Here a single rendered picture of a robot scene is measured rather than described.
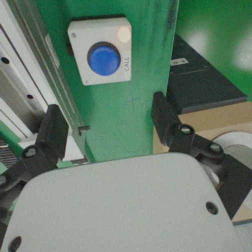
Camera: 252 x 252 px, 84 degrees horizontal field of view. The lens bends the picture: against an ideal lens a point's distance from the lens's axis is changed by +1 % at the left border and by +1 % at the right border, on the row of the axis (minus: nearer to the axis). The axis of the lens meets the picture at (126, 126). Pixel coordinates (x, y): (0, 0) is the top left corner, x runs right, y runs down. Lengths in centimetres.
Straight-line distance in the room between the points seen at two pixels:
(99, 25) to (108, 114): 22
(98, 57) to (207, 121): 34
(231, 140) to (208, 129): 6
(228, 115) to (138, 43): 32
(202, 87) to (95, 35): 39
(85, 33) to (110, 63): 4
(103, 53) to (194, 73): 43
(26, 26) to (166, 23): 20
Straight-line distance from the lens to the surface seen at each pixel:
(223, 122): 46
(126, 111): 37
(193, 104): 45
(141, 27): 28
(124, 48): 22
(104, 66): 21
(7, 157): 54
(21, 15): 22
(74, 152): 33
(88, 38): 22
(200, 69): 61
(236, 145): 46
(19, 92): 30
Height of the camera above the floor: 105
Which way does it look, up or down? 40 degrees down
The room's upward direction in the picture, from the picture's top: 169 degrees clockwise
